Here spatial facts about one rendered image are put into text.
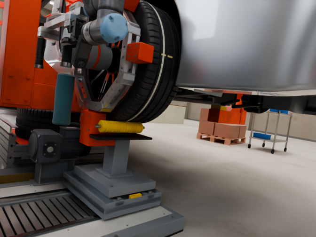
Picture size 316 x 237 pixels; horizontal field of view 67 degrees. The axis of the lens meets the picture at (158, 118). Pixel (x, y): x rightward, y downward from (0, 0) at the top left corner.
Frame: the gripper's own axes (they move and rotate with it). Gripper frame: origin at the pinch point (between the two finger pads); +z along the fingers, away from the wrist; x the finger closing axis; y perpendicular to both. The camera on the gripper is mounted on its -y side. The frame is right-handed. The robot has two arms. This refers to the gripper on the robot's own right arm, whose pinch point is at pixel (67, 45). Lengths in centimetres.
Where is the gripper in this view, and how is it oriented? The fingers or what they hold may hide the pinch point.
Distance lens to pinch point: 102.9
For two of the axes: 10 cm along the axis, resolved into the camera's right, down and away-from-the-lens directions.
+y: 1.3, -9.9, -0.6
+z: -6.7, -1.4, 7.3
